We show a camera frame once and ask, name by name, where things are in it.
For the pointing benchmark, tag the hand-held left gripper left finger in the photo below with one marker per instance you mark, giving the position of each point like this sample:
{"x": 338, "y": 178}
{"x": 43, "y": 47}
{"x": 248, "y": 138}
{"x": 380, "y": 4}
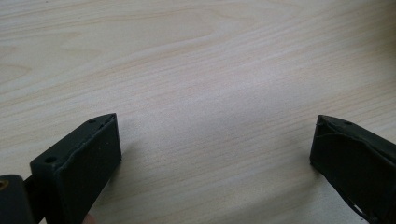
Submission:
{"x": 84, "y": 161}

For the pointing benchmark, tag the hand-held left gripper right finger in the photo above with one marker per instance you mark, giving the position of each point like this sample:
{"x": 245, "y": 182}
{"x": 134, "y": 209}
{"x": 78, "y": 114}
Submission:
{"x": 355, "y": 161}

